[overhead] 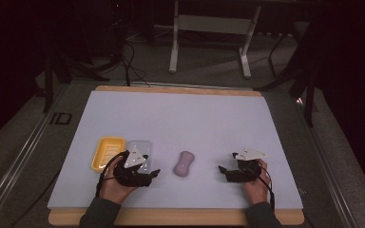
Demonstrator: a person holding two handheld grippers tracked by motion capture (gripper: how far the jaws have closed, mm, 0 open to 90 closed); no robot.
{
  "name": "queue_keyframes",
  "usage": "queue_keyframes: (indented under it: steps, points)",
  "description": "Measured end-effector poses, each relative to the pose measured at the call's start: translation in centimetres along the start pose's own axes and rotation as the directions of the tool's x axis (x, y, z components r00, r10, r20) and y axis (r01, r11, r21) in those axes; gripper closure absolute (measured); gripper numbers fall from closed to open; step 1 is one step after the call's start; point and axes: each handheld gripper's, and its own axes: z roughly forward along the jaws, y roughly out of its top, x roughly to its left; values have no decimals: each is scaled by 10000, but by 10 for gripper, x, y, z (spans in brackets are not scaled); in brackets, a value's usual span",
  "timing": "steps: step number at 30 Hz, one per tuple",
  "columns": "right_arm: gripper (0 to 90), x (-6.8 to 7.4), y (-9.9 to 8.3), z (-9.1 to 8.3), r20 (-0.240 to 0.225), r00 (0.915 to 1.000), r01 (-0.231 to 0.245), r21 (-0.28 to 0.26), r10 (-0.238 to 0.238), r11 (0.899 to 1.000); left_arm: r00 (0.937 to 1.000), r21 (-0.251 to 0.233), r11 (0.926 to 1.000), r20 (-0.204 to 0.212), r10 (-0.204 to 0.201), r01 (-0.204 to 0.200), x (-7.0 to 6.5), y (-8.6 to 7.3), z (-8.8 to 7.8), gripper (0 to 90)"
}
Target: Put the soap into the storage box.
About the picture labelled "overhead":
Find hand-held gripper cable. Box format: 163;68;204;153
94;150;130;199
246;164;277;213

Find black floor cables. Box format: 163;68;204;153
106;0;151;87

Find aluminium frame rail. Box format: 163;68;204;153
293;96;360;228
0;83;72;228

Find white table mat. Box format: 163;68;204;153
47;89;304;210

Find left hand-held gripper cable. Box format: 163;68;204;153
94;150;130;199

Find black tripod stand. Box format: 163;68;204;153
254;18;322;128

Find white metal stand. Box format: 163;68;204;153
168;0;262;80

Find right hand-held gripper cable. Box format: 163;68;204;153
246;164;277;213

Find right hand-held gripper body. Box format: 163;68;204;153
225;147;268;184

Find yellow soap dish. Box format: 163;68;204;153
90;136;127;173

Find wooden table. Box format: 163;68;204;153
48;85;306;227

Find person's right hand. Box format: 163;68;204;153
241;159;273;205

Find person's left hand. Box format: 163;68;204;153
98;156;140;205

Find purple soap bar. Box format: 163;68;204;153
173;150;196;178

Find clear plastic soap dish lid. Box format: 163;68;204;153
125;140;153;175

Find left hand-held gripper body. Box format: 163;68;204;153
113;144;153;188

